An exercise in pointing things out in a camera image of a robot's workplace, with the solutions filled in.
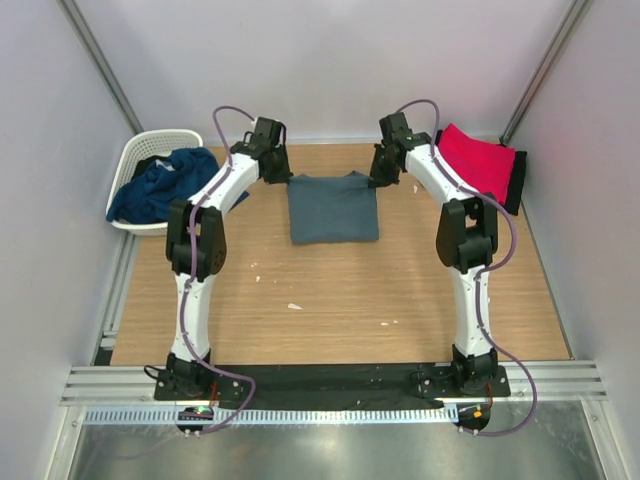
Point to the navy blue t shirt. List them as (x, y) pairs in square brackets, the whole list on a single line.
[(142, 202)]

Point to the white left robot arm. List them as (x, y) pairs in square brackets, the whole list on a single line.
[(196, 248)]

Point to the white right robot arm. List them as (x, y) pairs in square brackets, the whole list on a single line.
[(466, 241)]

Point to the white slotted cable duct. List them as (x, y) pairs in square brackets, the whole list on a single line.
[(199, 415)]

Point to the black garment in basket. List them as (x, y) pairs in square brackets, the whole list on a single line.
[(152, 168)]

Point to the white perforated laundry basket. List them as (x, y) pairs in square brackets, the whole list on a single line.
[(146, 144)]

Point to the aluminium frame rail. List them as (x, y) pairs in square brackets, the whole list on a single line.
[(122, 385)]

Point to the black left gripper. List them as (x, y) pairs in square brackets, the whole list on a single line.
[(284, 174)]

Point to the left aluminium corner post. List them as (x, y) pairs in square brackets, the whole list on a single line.
[(85, 35)]

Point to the grey-blue t shirt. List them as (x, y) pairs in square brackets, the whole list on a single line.
[(332, 209)]

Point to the right aluminium corner post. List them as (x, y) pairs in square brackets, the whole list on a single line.
[(560, 39)]

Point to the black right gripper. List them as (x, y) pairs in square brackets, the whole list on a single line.
[(378, 178)]

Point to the folded pink t shirt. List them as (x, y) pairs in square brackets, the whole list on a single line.
[(485, 166)]

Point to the folded black t shirt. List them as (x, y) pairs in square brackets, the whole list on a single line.
[(516, 182)]

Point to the aluminium corner post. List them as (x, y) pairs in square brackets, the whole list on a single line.
[(85, 35), (560, 39)]

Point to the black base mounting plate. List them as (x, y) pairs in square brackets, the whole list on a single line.
[(332, 387)]

